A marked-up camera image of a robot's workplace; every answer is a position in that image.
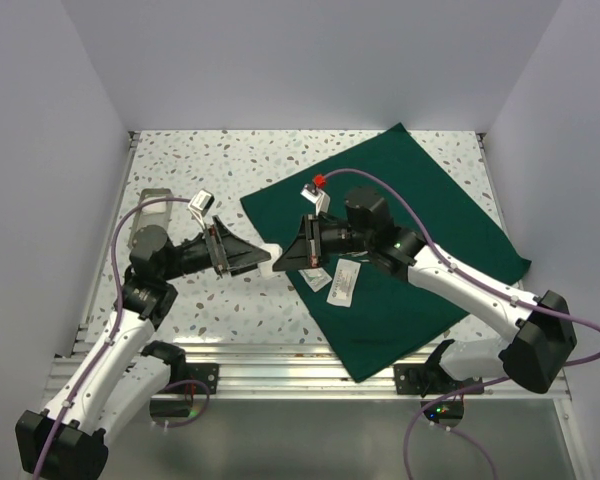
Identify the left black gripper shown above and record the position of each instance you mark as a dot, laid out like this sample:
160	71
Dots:
240	255

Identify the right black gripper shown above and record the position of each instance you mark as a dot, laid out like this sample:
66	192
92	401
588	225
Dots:
307	250

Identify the white gauze pad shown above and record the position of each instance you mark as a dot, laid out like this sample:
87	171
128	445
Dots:
159	207
274	250
266	271

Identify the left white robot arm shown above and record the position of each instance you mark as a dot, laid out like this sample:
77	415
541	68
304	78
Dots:
71	436

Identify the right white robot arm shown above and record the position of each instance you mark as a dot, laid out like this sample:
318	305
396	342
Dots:
534	340

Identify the green surgical drape cloth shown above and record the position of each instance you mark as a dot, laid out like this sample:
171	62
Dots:
435	178

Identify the suture packet green thread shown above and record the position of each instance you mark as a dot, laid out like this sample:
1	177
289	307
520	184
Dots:
316	279

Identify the silver tweezers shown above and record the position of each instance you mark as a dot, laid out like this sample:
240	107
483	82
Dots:
358	256

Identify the white suture packet printed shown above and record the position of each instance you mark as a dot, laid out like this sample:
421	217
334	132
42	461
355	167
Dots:
343	283

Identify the metal instrument tray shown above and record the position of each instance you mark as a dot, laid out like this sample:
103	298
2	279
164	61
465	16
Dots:
140	220

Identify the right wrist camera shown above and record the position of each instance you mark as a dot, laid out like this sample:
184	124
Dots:
315	193

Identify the aluminium rail frame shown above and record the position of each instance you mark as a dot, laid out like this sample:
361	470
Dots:
257	330

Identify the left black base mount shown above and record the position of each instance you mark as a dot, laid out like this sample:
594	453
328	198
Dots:
187	395

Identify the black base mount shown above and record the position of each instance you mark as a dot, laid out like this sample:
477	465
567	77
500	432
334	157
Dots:
187	395
424	381

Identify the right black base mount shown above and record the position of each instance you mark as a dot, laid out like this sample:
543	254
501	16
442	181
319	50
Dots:
424	381

